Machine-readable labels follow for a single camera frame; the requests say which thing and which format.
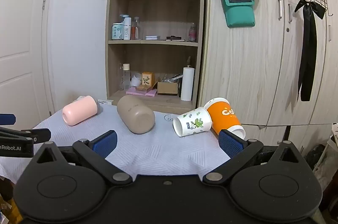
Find flat pink box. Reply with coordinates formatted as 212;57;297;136
126;87;158;97

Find pale quilted tablecloth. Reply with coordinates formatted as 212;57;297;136
0;104;239;185

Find clear bottle with red liquid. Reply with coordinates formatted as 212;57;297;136
131;17;140;40

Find pink cup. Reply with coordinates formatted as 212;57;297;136
62;95;100;126

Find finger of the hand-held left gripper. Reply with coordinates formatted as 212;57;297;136
0;114;16;126
0;127;52;144

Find white door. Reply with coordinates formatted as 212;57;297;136
0;0;58;121

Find white paper towel roll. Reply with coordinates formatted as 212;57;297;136
180;67;195;101

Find teal pouch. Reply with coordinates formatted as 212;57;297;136
220;0;256;28

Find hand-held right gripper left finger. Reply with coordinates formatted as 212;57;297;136
32;130;133;186

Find tan cup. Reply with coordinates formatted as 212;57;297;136
117;95;156;135

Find white plastic bag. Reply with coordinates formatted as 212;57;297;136
313;123;338;191

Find cardboard box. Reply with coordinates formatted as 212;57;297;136
157;80;180;96

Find white floral paper cup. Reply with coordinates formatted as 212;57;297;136
173;107;213;138

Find white pump bottle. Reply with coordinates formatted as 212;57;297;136
120;14;132;41

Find black ribbon bow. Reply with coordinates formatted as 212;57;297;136
294;0;327;102

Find teal and white canister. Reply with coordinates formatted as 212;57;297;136
111;23;124;41

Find clear bottle with beige cap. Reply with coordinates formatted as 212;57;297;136
119;63;131;92

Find orange paper cup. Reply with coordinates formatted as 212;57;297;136
203;97;246;140

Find wooden wardrobe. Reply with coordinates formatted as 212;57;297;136
198;0;338;138

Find yellow floral box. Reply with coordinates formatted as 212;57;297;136
142;72;155;88

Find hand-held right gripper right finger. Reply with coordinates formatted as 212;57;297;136
203;129;306;186

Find pink bottle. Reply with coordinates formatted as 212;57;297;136
188;22;198;42

